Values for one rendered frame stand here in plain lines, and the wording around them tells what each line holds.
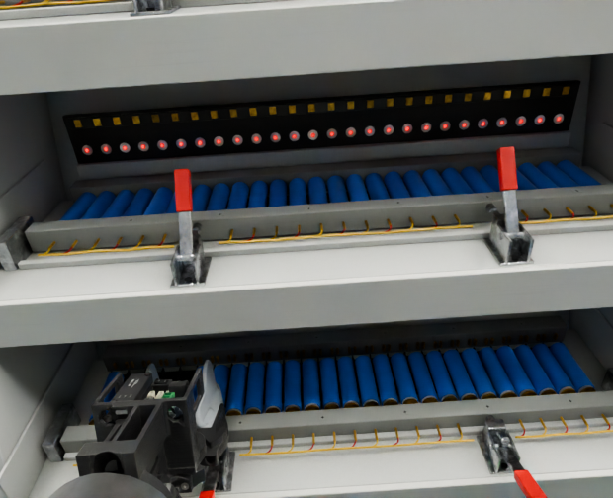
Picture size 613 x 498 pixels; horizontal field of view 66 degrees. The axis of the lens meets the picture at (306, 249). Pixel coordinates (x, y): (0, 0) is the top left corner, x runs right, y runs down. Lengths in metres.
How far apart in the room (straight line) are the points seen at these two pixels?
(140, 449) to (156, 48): 0.27
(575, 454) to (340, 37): 0.43
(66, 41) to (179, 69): 0.08
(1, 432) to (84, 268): 0.16
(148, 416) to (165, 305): 0.08
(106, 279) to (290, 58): 0.23
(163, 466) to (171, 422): 0.03
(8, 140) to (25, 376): 0.23
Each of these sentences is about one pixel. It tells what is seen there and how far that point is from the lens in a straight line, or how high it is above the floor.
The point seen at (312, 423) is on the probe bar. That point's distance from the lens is 0.49.
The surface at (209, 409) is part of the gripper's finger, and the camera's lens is 0.47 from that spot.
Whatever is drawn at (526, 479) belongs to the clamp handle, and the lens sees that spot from 0.47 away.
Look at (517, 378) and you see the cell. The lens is 0.56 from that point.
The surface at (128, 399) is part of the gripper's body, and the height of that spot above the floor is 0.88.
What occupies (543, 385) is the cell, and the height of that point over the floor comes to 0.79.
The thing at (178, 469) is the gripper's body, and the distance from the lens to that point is 0.40.
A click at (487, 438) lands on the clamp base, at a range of 0.51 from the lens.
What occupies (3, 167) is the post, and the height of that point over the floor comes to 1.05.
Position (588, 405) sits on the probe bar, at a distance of 0.56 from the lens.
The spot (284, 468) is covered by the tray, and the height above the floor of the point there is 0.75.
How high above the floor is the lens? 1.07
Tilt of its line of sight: 15 degrees down
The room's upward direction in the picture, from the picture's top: 4 degrees counter-clockwise
